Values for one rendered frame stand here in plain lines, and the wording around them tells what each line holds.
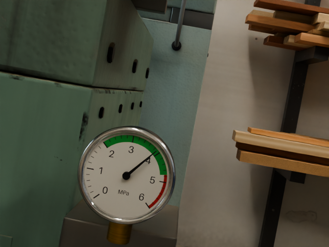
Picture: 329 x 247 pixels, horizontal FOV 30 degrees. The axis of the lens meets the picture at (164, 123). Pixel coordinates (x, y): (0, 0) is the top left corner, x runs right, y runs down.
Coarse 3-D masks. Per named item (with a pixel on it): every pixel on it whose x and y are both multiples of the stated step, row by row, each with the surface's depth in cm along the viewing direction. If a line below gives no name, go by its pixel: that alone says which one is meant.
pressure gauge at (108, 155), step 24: (96, 144) 39; (120, 144) 39; (144, 144) 39; (96, 168) 39; (120, 168) 39; (144, 168) 39; (168, 168) 39; (96, 192) 39; (120, 192) 39; (144, 192) 39; (168, 192) 39; (120, 216) 39; (144, 216) 39; (120, 240) 41
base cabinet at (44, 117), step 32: (0, 96) 46; (32, 96) 45; (64, 96) 45; (96, 96) 48; (128, 96) 74; (0, 128) 46; (32, 128) 46; (64, 128) 45; (96, 128) 51; (0, 160) 46; (32, 160) 46; (64, 160) 46; (0, 192) 46; (32, 192) 46; (64, 192) 46; (0, 224) 46; (32, 224) 46
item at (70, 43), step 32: (0, 0) 45; (32, 0) 45; (64, 0) 45; (96, 0) 45; (128, 0) 57; (0, 32) 45; (32, 32) 45; (64, 32) 45; (96, 32) 45; (128, 32) 62; (0, 64) 45; (32, 64) 45; (64, 64) 45; (96, 64) 45; (128, 64) 68
